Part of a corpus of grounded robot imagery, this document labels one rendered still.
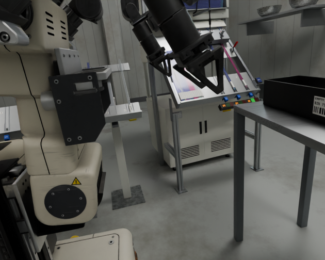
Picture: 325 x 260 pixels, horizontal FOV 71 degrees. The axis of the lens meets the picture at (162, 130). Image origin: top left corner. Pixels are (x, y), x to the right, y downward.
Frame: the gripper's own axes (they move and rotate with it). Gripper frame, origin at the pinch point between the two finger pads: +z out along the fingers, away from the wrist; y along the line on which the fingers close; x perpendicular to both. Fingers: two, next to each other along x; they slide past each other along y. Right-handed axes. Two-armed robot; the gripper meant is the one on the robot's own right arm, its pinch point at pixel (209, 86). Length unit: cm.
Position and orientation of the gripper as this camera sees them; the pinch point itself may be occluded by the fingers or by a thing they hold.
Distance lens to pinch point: 47.2
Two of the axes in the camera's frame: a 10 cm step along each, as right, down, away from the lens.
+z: 5.3, 7.8, 3.3
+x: -8.3, 5.6, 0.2
